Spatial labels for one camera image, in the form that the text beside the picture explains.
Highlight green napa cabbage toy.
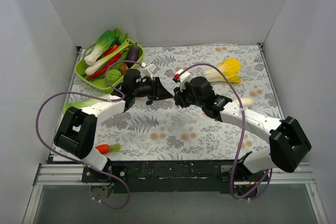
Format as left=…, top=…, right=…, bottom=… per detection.
left=62, top=98, right=103, bottom=115

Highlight floral patterned table mat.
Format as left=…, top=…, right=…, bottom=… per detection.
left=51, top=44, right=295, bottom=161

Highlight green plastic tray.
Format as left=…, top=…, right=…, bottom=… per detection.
left=75, top=40, right=134, bottom=93

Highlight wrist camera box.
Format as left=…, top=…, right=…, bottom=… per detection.
left=173, top=69, right=192, bottom=91
left=141, top=62, right=159, bottom=79

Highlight orange carrot toy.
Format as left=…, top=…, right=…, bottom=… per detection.
left=95, top=143, right=121, bottom=154

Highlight green bok choy toy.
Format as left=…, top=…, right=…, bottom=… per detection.
left=84, top=30, right=119, bottom=66

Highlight white radish toy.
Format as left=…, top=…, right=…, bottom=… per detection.
left=235, top=98, right=254, bottom=109

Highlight red chili pepper toy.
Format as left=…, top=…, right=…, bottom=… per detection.
left=87, top=44, right=122, bottom=81

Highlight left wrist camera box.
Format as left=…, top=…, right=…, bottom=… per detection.
left=141, top=62, right=159, bottom=79

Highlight purple eggplant toy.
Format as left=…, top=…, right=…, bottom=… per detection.
left=126, top=44, right=139, bottom=61

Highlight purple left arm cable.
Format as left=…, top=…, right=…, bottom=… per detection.
left=36, top=60, right=131, bottom=210

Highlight yellow napa cabbage toy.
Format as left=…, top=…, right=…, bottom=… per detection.
left=203, top=58, right=241, bottom=83

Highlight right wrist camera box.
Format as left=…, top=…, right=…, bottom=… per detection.
left=173, top=69, right=192, bottom=91

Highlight brown kiwi toy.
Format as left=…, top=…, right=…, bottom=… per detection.
left=119, top=63, right=129, bottom=75

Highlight black headed key bunch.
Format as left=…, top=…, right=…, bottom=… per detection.
left=146, top=100, right=156, bottom=109

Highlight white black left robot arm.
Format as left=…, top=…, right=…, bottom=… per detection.
left=54, top=69, right=173, bottom=182

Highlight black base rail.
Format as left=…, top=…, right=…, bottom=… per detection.
left=81, top=159, right=266, bottom=195

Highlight green round cabbage toy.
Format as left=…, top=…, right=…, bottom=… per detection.
left=107, top=69, right=122, bottom=84

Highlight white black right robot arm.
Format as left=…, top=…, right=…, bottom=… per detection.
left=174, top=77, right=312, bottom=181

